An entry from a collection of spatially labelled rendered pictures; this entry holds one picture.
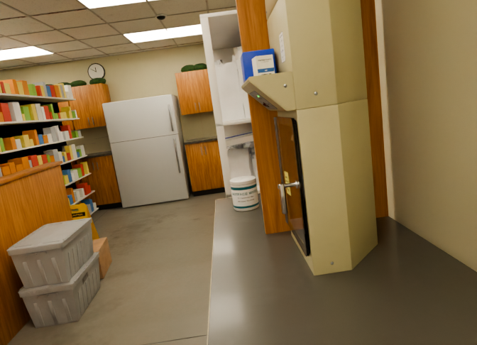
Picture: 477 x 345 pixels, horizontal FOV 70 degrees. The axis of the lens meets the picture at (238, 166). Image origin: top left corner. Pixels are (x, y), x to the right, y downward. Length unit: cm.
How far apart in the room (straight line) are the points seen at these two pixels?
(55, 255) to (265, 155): 201
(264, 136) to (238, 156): 105
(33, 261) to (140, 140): 339
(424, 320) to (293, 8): 78
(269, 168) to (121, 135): 487
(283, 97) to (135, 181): 528
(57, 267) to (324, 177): 236
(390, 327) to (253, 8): 105
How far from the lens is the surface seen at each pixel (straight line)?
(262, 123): 128
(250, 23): 131
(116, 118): 603
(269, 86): 91
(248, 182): 165
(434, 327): 88
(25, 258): 302
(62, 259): 292
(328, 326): 86
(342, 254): 104
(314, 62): 94
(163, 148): 589
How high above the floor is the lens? 144
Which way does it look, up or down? 10 degrees down
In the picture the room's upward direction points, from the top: 8 degrees counter-clockwise
